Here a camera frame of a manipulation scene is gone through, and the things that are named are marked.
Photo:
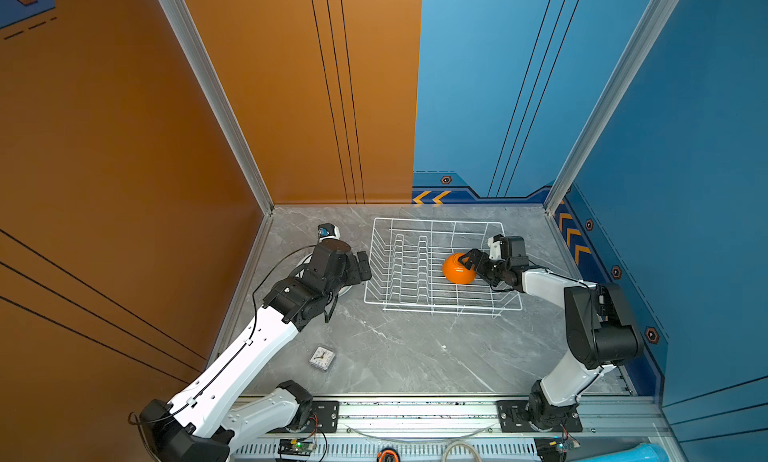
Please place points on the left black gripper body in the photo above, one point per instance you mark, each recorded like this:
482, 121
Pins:
350, 275

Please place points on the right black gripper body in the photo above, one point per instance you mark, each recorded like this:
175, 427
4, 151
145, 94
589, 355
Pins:
503, 268

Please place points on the orange bowl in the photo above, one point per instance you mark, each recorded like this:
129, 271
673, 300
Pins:
456, 272

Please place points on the white wire dish rack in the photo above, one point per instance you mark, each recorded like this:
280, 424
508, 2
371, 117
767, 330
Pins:
407, 258

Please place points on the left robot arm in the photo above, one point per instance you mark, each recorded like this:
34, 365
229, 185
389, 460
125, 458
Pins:
284, 312

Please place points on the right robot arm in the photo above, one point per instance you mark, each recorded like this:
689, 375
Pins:
600, 328

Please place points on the small white square clock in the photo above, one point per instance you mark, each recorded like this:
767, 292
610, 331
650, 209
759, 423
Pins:
322, 358

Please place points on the orange black round object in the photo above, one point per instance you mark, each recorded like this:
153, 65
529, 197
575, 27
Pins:
388, 455

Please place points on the green circuit board left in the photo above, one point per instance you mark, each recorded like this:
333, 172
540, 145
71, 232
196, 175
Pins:
295, 449

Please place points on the circuit board right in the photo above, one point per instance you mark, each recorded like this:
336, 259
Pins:
555, 449

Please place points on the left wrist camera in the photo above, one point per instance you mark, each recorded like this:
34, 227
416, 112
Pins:
328, 231

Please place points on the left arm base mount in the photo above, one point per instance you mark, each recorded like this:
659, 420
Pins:
322, 414

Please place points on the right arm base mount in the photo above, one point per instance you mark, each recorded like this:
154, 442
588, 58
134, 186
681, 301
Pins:
518, 416

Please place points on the aluminium front rail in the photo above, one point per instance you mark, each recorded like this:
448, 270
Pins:
413, 416

